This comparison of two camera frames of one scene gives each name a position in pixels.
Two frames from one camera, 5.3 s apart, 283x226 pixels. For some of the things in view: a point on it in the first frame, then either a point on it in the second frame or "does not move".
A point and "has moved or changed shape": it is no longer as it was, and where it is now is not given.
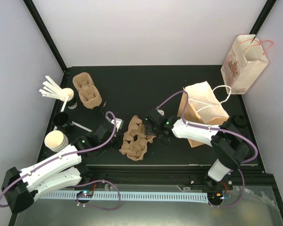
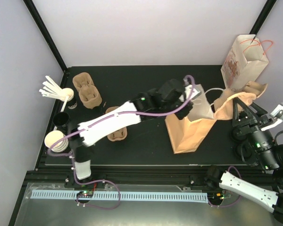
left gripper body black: (118, 145) → (181, 115)
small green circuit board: (85, 193) does not move
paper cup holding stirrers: (70, 102) does not move
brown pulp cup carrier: (135, 141) → (252, 87)
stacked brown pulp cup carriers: (89, 95) does not move
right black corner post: (265, 11) does not move
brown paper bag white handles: (203, 107) has moved or changed shape
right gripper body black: (150, 131) → (247, 127)
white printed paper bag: (245, 61) does not move
